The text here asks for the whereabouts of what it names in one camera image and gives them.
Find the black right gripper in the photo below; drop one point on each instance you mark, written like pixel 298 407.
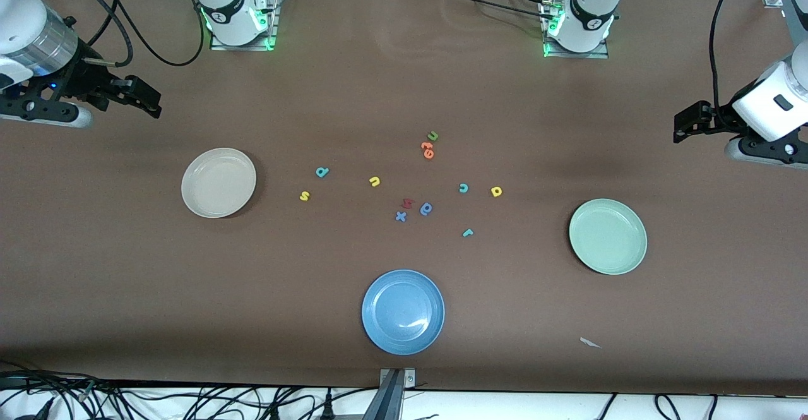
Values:
pixel 85 81

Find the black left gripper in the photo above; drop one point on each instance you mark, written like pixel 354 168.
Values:
pixel 715 119

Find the teal foam letter p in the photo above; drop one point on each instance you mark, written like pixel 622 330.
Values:
pixel 326 170

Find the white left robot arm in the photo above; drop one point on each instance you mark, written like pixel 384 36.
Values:
pixel 767 117

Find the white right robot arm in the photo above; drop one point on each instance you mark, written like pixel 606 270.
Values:
pixel 25 22

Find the beige round plate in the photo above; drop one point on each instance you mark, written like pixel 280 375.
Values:
pixel 218 183

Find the green round plate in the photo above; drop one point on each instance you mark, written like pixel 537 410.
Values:
pixel 608 237

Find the white paper scrap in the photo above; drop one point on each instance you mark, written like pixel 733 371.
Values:
pixel 589 342

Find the brown table cover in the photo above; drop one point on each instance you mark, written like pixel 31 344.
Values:
pixel 404 79

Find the blue foam letter a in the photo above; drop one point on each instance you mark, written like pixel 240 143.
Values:
pixel 430 211

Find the blue round plate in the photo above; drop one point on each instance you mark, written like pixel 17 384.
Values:
pixel 403 312

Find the grey metal stand post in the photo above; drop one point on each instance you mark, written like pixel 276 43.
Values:
pixel 388 401

